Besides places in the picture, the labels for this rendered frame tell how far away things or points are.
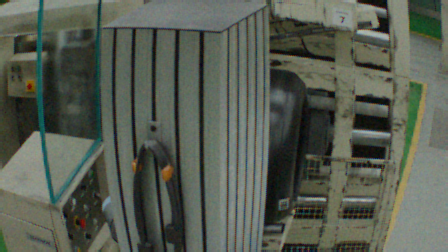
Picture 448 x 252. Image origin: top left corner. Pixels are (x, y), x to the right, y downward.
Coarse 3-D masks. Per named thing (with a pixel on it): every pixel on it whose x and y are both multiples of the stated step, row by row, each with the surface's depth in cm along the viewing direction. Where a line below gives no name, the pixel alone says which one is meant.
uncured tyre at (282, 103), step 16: (272, 80) 259; (288, 80) 260; (272, 96) 253; (288, 96) 253; (304, 96) 267; (272, 112) 249; (288, 112) 250; (304, 112) 287; (272, 128) 247; (288, 128) 249; (304, 128) 292; (272, 144) 247; (288, 144) 248; (304, 144) 293; (272, 160) 247; (288, 160) 249; (304, 160) 293; (272, 176) 248; (288, 176) 250; (272, 192) 251; (288, 192) 254; (272, 208) 256; (288, 208) 261
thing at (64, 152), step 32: (64, 0) 200; (96, 0) 230; (64, 32) 206; (96, 32) 238; (64, 64) 212; (96, 64) 245; (64, 96) 216; (96, 96) 250; (64, 128) 219; (96, 128) 253; (64, 160) 221
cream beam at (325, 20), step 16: (272, 0) 270; (288, 0) 268; (304, 0) 266; (320, 0) 265; (336, 0) 262; (352, 0) 265; (272, 16) 273; (288, 16) 271; (304, 16) 269; (320, 16) 267; (352, 16) 263; (352, 32) 267
